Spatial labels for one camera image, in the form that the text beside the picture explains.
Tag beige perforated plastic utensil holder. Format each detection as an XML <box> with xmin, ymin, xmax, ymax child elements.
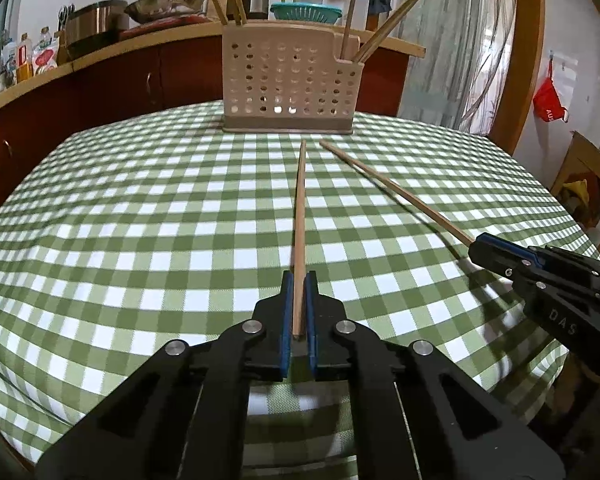
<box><xmin>221</xmin><ymin>20</ymin><xmax>365</xmax><ymax>135</ymax></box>

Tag teal plastic colander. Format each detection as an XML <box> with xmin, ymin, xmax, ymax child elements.
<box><xmin>269</xmin><ymin>2</ymin><xmax>344</xmax><ymax>26</ymax></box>

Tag wooden chair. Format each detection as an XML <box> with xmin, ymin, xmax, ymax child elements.
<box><xmin>549</xmin><ymin>130</ymin><xmax>600</xmax><ymax>257</ymax></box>

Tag wooden kitchen countertop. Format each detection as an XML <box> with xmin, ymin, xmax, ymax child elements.
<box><xmin>0</xmin><ymin>19</ymin><xmax>427</xmax><ymax>124</ymax></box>

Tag red hanging bag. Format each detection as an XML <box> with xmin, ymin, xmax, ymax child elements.
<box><xmin>532</xmin><ymin>59</ymin><xmax>571</xmax><ymax>124</ymax></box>

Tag white plastic bottle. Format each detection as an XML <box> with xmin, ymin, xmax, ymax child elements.
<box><xmin>0</xmin><ymin>40</ymin><xmax>19</xmax><ymax>86</ymax></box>

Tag translucent patterned curtain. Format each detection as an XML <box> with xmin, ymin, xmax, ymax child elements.
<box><xmin>394</xmin><ymin>0</ymin><xmax>519</xmax><ymax>137</ymax></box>

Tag orange liquid bottle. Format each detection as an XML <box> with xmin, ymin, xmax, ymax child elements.
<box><xmin>16</xmin><ymin>34</ymin><xmax>34</xmax><ymax>83</ymax></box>

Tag chopsticks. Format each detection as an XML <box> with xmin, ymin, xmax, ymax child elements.
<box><xmin>359</xmin><ymin>0</ymin><xmax>425</xmax><ymax>63</ymax></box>

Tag green checked tablecloth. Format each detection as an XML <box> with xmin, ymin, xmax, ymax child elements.
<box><xmin>0</xmin><ymin>100</ymin><xmax>600</xmax><ymax>472</ymax></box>

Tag stainless steel pot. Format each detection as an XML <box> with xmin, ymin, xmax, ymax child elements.
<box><xmin>62</xmin><ymin>0</ymin><xmax>131</xmax><ymax>59</ymax></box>

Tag translucent plastic cup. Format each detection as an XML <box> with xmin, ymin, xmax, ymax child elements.
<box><xmin>343</xmin><ymin>0</ymin><xmax>370</xmax><ymax>32</ymax></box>

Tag yellow cloth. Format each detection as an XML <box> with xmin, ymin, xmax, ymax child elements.
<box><xmin>562</xmin><ymin>179</ymin><xmax>589</xmax><ymax>212</ymax></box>

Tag red kitchen cabinets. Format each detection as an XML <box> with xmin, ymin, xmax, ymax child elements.
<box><xmin>0</xmin><ymin>35</ymin><xmax>411</xmax><ymax>231</ymax></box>

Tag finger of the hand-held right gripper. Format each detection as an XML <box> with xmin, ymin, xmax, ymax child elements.
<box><xmin>468</xmin><ymin>241</ymin><xmax>547</xmax><ymax>292</ymax></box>
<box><xmin>475</xmin><ymin>232</ymin><xmax>600</xmax><ymax>277</ymax></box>

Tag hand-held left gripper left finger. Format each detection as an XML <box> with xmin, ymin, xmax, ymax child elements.
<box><xmin>35</xmin><ymin>270</ymin><xmax>296</xmax><ymax>480</ymax></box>

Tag red tray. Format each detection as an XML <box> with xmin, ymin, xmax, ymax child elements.
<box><xmin>119</xmin><ymin>14</ymin><xmax>217</xmax><ymax>42</ymax></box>

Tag wooden door frame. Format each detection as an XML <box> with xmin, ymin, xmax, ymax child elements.
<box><xmin>486</xmin><ymin>0</ymin><xmax>544</xmax><ymax>157</ymax></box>

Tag wooden cutting board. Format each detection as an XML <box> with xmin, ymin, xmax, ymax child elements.
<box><xmin>206</xmin><ymin>0</ymin><xmax>241</xmax><ymax>22</ymax></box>

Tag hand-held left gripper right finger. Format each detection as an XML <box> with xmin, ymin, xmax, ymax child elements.
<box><xmin>304</xmin><ymin>269</ymin><xmax>567</xmax><ymax>480</ymax></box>

